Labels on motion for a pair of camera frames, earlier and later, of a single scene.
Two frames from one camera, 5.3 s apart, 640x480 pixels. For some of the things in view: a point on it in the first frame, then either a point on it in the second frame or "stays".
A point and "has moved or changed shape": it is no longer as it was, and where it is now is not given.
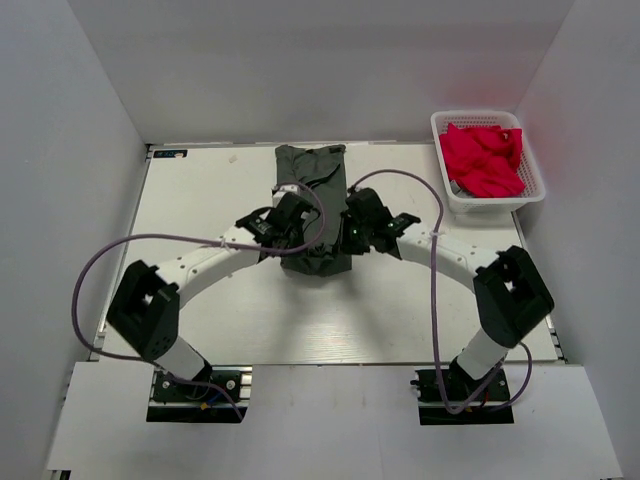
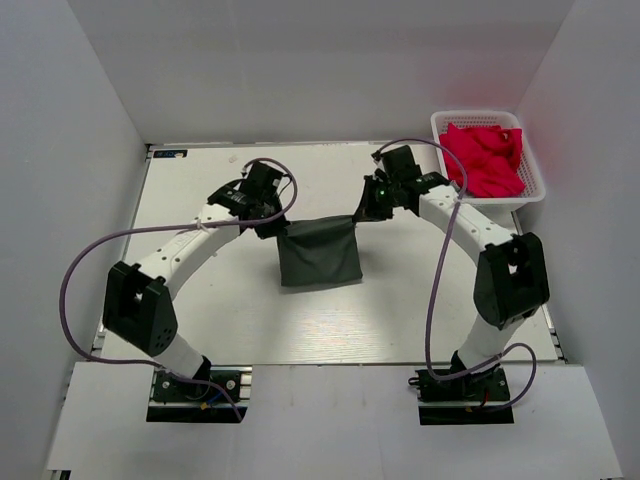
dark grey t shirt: (317, 173) has moved or changed shape
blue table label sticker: (170, 153) stays
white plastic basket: (527, 167) stays
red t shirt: (483, 161) stays
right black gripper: (347, 245) to (368, 210)
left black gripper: (300, 232) to (277, 228)
